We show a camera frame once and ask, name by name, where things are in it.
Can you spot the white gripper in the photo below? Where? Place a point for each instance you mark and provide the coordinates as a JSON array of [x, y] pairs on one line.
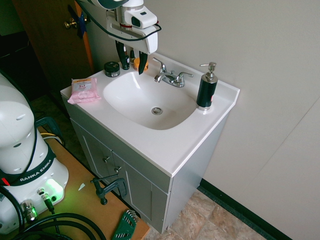
[[140, 37]]

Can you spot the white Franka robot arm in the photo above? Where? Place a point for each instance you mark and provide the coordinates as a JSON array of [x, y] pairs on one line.
[[22, 140]]

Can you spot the small dark bottle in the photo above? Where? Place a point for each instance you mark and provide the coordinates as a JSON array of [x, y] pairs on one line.
[[132, 57], [125, 63]]

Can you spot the orange round jar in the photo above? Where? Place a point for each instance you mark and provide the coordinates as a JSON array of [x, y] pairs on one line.
[[136, 64]]

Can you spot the black round jar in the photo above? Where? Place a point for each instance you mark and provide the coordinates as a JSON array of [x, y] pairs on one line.
[[111, 69]]

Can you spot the chrome sink drain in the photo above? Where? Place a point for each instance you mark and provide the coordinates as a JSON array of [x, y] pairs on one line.
[[157, 110]]

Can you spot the pink wet wipes pack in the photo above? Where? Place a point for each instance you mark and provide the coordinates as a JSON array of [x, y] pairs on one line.
[[83, 91]]

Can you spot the blue tape strip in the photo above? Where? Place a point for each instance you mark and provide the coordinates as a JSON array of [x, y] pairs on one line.
[[80, 23]]

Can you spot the brass door knob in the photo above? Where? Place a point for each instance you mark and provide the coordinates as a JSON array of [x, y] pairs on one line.
[[70, 24]]

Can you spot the white sink countertop basin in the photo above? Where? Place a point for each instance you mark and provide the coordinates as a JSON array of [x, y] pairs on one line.
[[160, 130]]

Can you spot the black soap dispenser chrome pump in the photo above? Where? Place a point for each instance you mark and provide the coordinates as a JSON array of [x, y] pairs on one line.
[[207, 88]]

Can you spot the brown wooden door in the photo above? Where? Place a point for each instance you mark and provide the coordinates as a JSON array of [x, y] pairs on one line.
[[50, 40]]

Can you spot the chrome cabinet knob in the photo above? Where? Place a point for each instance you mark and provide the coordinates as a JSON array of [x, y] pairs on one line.
[[117, 169], [107, 159]]

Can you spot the grey vanity cabinet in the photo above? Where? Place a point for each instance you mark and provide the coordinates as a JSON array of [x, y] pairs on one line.
[[140, 175]]

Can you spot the black C-clamp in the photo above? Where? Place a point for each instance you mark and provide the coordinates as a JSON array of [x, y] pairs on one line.
[[108, 187]]

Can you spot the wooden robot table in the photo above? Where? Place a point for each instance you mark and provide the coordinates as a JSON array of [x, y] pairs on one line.
[[82, 190]]

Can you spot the green hex key set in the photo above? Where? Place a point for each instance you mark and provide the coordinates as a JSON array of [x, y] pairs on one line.
[[125, 225]]

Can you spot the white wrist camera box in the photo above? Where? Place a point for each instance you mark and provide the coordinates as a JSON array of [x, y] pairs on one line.
[[140, 16]]

